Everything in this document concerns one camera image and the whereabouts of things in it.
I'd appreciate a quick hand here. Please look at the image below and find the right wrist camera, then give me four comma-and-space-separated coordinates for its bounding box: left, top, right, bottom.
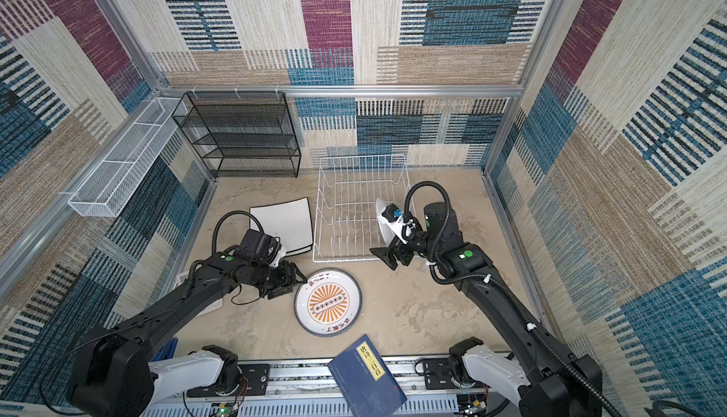
391, 208, 416, 243

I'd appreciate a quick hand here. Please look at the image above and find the blue book yellow label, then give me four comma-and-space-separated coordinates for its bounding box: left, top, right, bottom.
328, 335, 407, 417

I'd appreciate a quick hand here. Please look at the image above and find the blue stapler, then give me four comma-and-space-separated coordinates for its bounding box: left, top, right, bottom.
153, 337, 178, 362

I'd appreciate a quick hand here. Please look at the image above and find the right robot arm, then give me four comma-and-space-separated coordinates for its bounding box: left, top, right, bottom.
371, 199, 602, 416

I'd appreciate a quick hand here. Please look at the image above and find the white wire dish rack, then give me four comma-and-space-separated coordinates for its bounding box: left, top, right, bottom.
312, 154, 411, 264

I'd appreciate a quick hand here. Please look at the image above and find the white mesh wall basket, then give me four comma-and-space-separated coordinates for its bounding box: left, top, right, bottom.
68, 97, 179, 218

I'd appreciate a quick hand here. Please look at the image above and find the aluminium front rail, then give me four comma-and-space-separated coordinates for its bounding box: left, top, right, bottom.
95, 351, 586, 417

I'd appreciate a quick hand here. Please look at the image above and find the white round plate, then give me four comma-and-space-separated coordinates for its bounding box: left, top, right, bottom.
375, 198, 399, 247
293, 269, 363, 337

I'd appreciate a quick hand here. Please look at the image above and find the black mesh shelf rack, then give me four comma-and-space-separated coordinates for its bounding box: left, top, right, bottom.
172, 91, 301, 178

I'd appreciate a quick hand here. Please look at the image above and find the white square plate black rim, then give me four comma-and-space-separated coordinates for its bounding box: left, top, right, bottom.
284, 244, 314, 258

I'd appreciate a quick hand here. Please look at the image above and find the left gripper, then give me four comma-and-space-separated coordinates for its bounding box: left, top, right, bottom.
251, 259, 309, 297

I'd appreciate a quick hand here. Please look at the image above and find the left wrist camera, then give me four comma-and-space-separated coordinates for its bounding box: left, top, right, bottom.
269, 243, 287, 269

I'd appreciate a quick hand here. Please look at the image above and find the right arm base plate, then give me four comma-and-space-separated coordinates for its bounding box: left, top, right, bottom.
414, 358, 485, 390

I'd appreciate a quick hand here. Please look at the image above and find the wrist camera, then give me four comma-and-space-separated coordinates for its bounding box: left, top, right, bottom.
269, 243, 287, 269
391, 208, 416, 243

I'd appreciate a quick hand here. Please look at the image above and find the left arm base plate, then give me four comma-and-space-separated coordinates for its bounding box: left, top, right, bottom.
231, 363, 271, 399

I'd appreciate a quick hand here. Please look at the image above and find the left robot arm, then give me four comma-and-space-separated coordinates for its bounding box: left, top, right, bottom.
66, 230, 306, 416

